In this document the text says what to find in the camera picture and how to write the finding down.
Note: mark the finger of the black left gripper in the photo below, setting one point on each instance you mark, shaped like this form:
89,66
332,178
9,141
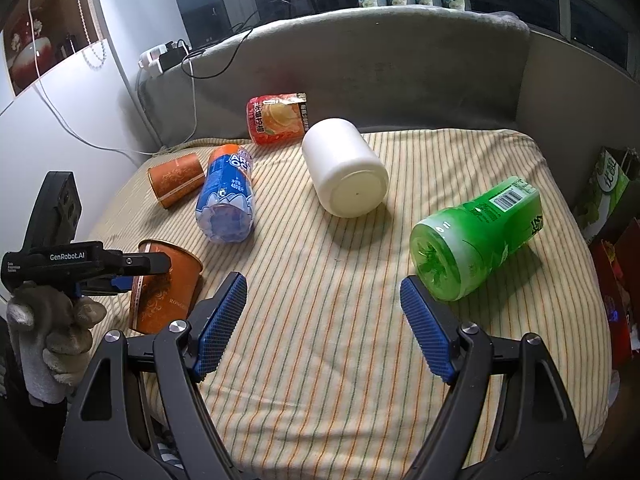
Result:
145,263

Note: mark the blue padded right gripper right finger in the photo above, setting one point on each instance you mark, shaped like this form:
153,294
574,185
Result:
434,327

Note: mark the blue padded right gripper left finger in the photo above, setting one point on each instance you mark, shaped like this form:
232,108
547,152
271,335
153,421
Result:
213,322

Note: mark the orange patterned paper cup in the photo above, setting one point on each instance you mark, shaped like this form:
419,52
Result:
157,300

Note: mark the grey gloved left hand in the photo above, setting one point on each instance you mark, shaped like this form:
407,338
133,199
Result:
51,339

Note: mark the green plastic bottle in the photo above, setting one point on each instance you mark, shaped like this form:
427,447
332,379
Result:
455,249

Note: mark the striped beige cushion mat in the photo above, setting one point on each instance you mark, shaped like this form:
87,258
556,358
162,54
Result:
322,378

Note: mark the blue label plastic bottle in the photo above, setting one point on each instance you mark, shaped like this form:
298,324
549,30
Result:
224,211

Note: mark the white plastic jar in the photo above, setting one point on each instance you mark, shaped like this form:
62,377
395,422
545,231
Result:
348,177

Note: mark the red cardboard box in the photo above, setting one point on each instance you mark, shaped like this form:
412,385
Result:
617,267

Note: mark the red orange snack can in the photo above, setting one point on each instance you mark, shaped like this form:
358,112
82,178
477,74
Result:
277,118

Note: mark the red white vase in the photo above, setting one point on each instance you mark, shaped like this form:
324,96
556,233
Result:
30,52

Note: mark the white power strip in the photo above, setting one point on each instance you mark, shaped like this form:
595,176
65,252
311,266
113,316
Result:
161,58

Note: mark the green white shopping bag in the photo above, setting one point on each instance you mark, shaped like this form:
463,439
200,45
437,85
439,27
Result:
610,199

